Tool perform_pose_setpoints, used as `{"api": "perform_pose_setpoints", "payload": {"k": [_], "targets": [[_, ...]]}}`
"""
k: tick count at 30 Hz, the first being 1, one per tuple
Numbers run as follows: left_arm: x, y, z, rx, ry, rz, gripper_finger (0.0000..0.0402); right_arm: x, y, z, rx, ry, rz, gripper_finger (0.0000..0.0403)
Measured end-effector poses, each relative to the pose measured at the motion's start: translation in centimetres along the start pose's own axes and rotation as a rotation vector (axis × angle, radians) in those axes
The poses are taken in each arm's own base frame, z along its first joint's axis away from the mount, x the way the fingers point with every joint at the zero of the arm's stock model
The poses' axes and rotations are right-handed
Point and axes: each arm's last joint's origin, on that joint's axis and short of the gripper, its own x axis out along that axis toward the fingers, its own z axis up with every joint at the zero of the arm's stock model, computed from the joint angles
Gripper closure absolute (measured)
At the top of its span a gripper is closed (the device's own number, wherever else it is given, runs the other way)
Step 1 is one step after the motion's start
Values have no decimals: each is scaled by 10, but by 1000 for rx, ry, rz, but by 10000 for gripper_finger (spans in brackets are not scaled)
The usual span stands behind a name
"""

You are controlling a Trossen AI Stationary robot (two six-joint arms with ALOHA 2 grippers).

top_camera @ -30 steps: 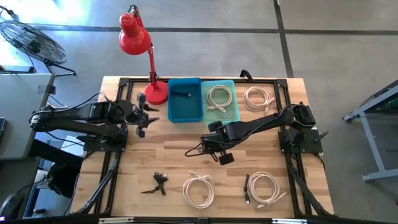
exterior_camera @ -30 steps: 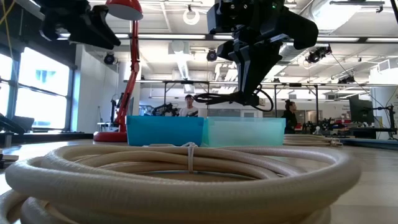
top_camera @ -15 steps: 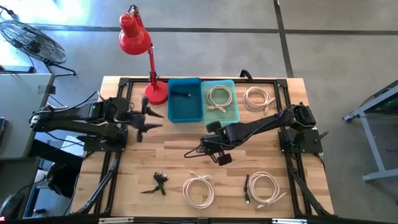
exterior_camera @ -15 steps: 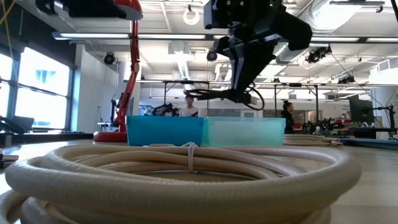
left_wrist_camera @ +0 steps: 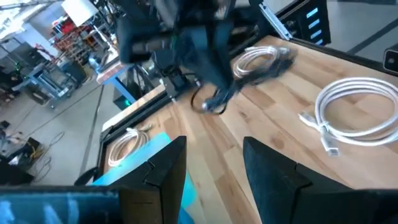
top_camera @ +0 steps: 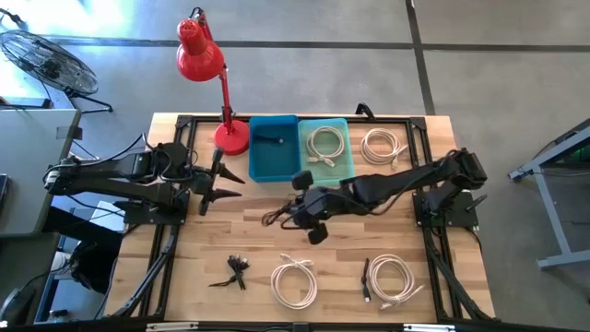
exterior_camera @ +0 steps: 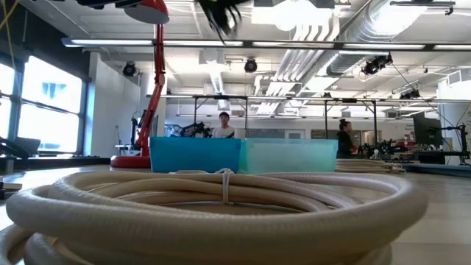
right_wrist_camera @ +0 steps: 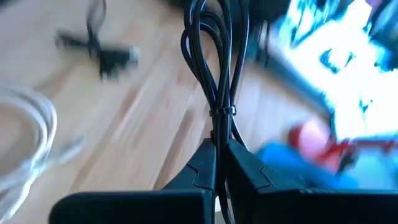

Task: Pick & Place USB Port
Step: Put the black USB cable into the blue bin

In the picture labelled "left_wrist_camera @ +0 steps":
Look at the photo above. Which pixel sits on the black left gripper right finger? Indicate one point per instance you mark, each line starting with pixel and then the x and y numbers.
pixel 280 193

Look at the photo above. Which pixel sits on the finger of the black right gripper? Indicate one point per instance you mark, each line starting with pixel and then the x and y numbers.
pixel 227 83
pixel 213 86

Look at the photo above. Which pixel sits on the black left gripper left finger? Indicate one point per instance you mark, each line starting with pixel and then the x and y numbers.
pixel 161 193

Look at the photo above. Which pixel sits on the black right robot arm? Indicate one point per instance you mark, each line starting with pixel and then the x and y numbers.
pixel 140 40

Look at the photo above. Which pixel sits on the teal translucent plastic bin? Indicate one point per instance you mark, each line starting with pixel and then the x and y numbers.
pixel 136 161

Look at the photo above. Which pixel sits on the black box with blue lights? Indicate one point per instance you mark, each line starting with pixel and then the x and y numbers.
pixel 298 21

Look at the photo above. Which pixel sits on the shelf with red bins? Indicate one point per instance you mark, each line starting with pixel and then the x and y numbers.
pixel 74 37

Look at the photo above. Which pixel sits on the white board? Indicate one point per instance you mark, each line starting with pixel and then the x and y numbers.
pixel 79 11

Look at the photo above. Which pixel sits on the black equipment box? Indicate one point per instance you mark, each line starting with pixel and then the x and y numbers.
pixel 15 174

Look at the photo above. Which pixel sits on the blue metal cart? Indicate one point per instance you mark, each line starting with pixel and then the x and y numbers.
pixel 46 81

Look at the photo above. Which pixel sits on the small black device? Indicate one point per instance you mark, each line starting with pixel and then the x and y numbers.
pixel 391 59

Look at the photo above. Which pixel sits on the silver metal bracket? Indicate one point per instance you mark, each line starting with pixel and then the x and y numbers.
pixel 275 20

